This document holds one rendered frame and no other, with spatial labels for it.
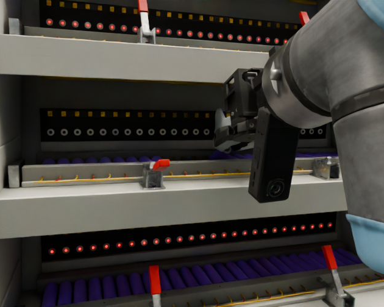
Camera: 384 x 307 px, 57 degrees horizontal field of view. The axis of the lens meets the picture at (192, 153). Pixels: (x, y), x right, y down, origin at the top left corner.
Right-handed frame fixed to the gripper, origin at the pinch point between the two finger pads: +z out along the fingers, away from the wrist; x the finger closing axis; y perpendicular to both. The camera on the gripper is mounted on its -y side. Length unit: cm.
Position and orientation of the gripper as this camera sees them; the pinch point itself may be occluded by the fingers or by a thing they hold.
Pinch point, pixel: (227, 148)
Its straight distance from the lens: 55.9
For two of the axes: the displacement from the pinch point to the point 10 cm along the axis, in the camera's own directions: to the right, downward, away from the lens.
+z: -2.8, 2.0, 9.4
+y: -0.8, -9.8, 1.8
